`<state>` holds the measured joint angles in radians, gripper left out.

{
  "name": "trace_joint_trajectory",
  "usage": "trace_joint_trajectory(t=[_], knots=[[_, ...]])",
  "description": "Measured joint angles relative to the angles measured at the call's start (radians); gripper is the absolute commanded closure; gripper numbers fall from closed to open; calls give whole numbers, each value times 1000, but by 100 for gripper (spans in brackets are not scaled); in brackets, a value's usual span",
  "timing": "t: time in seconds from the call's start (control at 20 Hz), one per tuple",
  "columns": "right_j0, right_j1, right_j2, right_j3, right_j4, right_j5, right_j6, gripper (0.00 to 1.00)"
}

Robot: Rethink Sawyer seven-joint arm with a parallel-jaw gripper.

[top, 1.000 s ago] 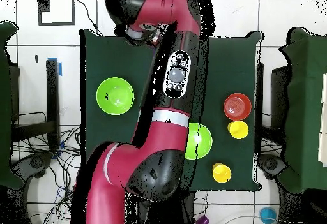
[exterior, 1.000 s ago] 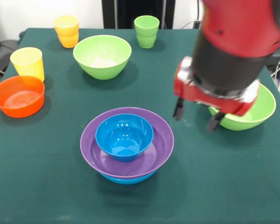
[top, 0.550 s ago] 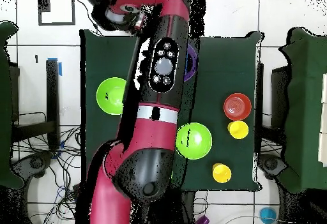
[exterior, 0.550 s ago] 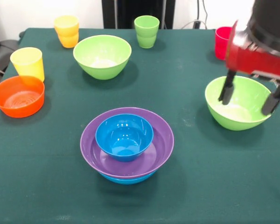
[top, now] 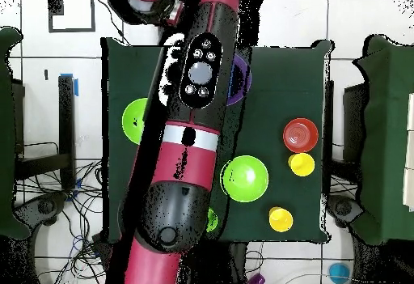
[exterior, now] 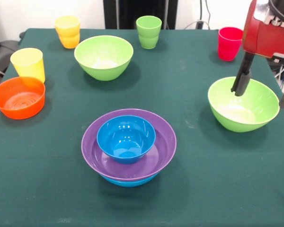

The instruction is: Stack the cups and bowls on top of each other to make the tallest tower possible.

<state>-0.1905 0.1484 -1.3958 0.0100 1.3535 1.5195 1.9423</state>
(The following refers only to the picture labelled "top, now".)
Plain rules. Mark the green cloth side table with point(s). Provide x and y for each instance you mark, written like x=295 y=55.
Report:
x=388 y=135
x=6 y=135

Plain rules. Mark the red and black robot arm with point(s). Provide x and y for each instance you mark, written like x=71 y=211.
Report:
x=181 y=167

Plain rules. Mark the yellow orange cup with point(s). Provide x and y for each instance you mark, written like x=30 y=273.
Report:
x=280 y=220

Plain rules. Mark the black floor box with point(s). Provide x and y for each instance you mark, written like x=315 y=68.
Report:
x=100 y=242

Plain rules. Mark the purple cup on floor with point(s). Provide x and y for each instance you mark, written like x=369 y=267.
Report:
x=257 y=279

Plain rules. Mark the black bench with blue tape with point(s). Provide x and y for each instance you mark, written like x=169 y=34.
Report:
x=66 y=119

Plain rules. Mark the blue bowl on floor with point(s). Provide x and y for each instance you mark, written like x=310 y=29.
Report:
x=339 y=272

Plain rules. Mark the purple bowl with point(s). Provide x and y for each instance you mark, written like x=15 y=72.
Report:
x=246 y=77

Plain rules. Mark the grey square floor frame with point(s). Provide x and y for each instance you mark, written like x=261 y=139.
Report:
x=55 y=5

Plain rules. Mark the white boxes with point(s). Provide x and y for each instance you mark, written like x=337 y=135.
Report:
x=410 y=167

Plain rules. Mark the dark green table cloth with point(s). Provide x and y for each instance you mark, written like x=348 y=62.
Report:
x=284 y=86

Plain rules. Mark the green cup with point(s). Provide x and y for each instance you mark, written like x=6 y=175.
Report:
x=212 y=220

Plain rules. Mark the orange bowl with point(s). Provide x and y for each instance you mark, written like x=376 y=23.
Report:
x=300 y=135

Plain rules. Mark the green bowl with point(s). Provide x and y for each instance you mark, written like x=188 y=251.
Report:
x=247 y=178
x=134 y=119

